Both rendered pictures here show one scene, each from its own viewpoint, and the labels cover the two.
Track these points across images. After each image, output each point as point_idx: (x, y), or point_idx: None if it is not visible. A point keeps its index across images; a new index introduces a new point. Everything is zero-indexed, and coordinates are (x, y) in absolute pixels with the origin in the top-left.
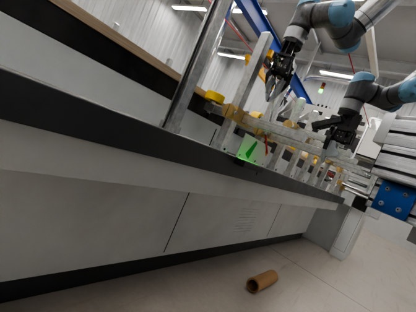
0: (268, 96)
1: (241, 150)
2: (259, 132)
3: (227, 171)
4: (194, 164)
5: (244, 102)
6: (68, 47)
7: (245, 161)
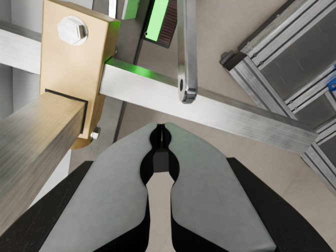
0: (156, 147)
1: (136, 1)
2: None
3: (142, 41)
4: (120, 126)
5: (74, 122)
6: None
7: (168, 47)
